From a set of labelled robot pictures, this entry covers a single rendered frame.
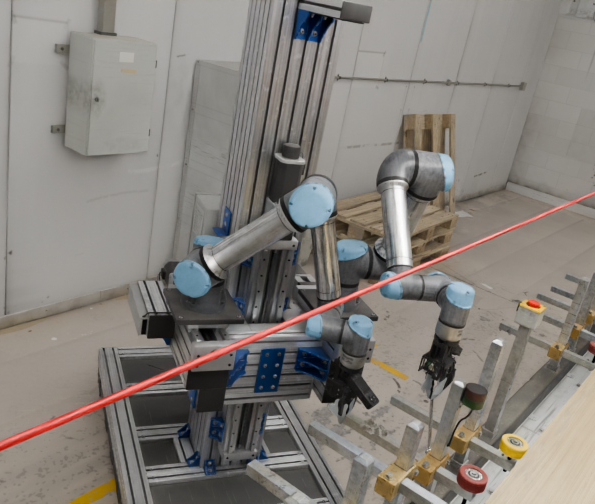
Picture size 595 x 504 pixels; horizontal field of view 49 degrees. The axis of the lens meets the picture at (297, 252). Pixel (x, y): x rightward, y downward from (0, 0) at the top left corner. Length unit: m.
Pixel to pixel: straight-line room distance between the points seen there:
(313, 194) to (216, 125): 2.45
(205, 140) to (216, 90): 0.33
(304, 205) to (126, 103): 2.08
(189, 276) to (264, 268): 0.39
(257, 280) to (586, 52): 7.85
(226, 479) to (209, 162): 2.16
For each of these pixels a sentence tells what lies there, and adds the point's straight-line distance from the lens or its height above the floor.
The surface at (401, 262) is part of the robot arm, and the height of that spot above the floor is 1.39.
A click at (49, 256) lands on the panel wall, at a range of 4.01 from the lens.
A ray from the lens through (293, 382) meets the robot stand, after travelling 2.37.
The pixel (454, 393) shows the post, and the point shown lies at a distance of 1.89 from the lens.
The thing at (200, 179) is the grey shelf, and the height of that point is 0.82.
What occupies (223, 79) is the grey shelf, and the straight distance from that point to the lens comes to 4.11.
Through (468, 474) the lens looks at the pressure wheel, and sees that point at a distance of 1.94.
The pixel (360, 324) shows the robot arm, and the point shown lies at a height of 1.18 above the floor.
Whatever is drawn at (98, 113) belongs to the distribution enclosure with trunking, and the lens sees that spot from 3.60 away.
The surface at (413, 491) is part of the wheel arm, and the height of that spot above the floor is 0.96.
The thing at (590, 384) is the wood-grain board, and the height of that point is 0.90.
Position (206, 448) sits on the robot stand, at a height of 0.33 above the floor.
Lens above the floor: 2.02
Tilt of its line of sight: 21 degrees down
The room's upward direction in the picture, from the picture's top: 11 degrees clockwise
